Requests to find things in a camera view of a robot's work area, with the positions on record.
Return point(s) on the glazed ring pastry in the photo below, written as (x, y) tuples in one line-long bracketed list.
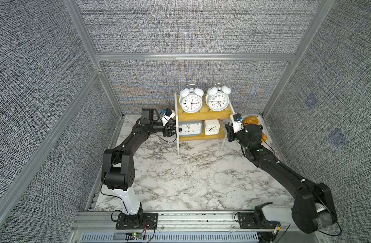
[(264, 138)]

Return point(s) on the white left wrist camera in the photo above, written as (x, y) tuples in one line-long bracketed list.
[(168, 116)]

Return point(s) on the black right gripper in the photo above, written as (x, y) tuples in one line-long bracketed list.
[(230, 132)]

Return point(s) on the white cutting board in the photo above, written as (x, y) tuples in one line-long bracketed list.
[(265, 129)]

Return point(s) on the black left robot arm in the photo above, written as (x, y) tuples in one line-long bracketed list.
[(118, 170)]

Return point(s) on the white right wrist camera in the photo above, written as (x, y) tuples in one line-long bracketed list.
[(237, 122)]

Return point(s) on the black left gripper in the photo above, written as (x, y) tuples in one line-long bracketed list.
[(167, 132)]

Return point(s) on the yellow wooden two-tier shelf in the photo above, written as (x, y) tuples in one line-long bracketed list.
[(204, 114)]

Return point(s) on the white twin-bell alarm clock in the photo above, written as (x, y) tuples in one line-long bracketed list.
[(218, 97)]

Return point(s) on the grey rectangular digital clock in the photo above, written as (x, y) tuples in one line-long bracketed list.
[(190, 128)]

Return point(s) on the white cube digital clock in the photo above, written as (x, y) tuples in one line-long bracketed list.
[(211, 127)]

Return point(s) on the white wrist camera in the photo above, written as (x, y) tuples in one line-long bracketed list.
[(168, 116), (237, 122)]

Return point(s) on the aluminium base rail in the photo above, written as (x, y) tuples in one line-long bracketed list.
[(193, 227)]

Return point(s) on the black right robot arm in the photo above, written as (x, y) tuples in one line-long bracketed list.
[(313, 208)]

